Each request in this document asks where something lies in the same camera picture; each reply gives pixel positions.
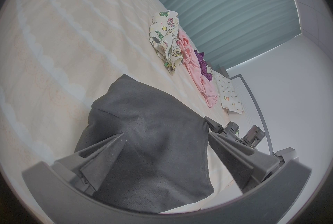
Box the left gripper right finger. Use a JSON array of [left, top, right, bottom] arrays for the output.
[[208, 131, 281, 189]]

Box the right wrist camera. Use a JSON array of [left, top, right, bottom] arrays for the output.
[[224, 121, 240, 136]]

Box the white printed garment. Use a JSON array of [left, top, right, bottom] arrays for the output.
[[148, 9, 180, 73]]

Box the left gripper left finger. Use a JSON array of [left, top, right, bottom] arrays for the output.
[[53, 133, 128, 193]]

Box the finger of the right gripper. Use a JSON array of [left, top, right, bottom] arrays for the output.
[[204, 116, 225, 134]]

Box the white printed pillow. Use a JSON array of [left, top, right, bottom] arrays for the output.
[[212, 72, 244, 115]]

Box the bed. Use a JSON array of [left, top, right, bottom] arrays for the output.
[[0, 0, 274, 214]]

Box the pink garment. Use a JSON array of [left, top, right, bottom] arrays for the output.
[[176, 28, 219, 108]]

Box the purple garment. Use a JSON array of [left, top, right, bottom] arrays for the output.
[[195, 51, 214, 82]]

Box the black T-shirt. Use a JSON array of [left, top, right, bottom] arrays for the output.
[[74, 74, 215, 214]]

